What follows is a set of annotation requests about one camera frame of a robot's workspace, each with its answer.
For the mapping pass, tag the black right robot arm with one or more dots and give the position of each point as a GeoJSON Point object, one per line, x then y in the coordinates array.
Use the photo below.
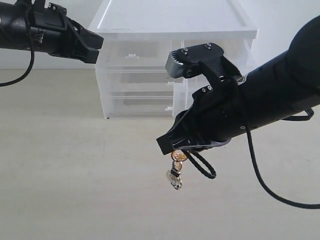
{"type": "Point", "coordinates": [285, 85]}

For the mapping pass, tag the gold keychain with black strap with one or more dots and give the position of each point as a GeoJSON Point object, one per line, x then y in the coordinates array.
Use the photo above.
{"type": "Point", "coordinates": [180, 160]}

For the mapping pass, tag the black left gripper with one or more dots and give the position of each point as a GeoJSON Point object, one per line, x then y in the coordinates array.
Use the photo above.
{"type": "Point", "coordinates": [61, 36]}

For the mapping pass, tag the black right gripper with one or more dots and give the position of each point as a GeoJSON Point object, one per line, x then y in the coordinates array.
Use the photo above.
{"type": "Point", "coordinates": [215, 117]}

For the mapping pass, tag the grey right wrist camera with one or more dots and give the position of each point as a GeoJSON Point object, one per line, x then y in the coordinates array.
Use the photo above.
{"type": "Point", "coordinates": [207, 59]}

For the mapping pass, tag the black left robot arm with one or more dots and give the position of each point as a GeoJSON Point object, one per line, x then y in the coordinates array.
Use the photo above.
{"type": "Point", "coordinates": [16, 32]}

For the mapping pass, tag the white plastic drawer cabinet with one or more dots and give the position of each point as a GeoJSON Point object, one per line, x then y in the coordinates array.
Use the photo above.
{"type": "Point", "coordinates": [183, 22]}

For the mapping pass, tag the clear plastic container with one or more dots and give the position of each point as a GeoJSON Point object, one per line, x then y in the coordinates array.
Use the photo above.
{"type": "Point", "coordinates": [137, 104]}
{"type": "Point", "coordinates": [134, 81]}

